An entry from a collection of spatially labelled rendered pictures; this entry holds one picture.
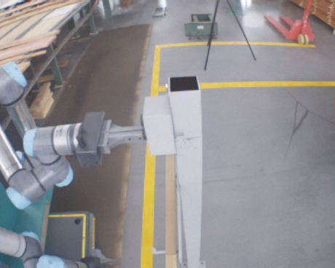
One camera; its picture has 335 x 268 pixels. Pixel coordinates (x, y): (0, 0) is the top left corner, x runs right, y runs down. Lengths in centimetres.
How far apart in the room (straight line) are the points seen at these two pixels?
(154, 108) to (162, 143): 8
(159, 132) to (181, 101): 9
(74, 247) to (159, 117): 110
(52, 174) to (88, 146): 19
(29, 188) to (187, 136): 44
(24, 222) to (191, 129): 93
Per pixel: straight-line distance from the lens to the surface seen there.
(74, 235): 153
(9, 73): 92
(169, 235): 64
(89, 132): 62
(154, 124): 54
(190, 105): 52
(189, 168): 66
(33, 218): 124
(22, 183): 74
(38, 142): 67
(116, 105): 278
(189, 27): 411
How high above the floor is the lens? 159
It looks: 43 degrees down
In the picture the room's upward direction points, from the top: 8 degrees counter-clockwise
